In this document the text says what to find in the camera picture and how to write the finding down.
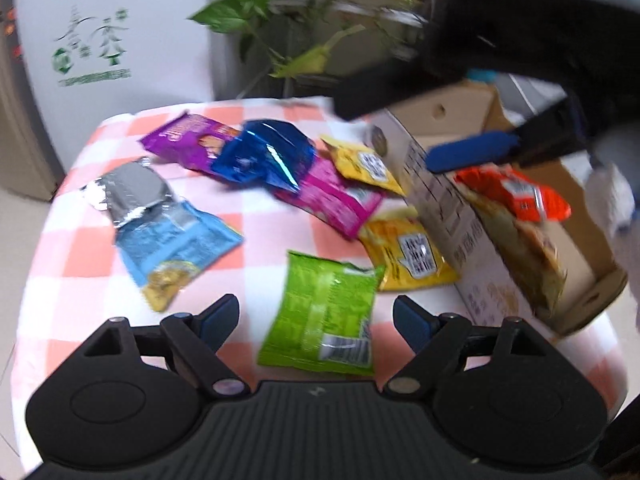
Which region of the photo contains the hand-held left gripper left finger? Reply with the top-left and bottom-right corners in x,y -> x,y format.
80,294 -> 251,398

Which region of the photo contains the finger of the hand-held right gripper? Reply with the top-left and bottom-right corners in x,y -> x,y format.
425,100 -> 588,173
332,57 -> 441,122

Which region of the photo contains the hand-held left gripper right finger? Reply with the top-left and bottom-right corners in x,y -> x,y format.
382,295 -> 551,398

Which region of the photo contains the orange-red snack packet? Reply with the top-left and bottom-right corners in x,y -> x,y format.
454,164 -> 572,223

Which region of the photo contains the large yellow snack packet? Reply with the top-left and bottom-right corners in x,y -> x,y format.
359,207 -> 460,292

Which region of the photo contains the cardboard box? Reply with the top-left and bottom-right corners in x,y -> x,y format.
367,80 -> 630,337

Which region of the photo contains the small yellow snack packet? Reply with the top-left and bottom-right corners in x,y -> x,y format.
319,134 -> 406,197

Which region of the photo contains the green snack packet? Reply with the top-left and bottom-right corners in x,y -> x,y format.
256,250 -> 387,377

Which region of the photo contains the light blue silver snack packet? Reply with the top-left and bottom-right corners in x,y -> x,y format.
80,156 -> 245,313

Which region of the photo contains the beige snack packet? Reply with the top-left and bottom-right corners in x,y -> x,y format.
462,185 -> 568,313

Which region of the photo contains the magenta snack packet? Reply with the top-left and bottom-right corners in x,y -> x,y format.
272,152 -> 386,241

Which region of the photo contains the blue foil snack packet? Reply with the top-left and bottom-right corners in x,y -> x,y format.
210,119 -> 317,193

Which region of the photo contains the purple snack packet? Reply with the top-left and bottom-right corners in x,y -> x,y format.
139,112 -> 246,181

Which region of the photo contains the person's right hand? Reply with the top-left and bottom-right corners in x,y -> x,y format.
587,125 -> 640,306

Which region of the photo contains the pink checked tablecloth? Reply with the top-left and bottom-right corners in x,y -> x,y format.
10,95 -> 628,471

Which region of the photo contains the green pothos plant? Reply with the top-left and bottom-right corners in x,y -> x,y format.
187,0 -> 416,101

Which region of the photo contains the white refrigerator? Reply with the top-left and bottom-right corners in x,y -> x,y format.
0,0 -> 217,203

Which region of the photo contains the metal wire rack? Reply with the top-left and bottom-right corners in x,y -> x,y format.
240,0 -> 432,101

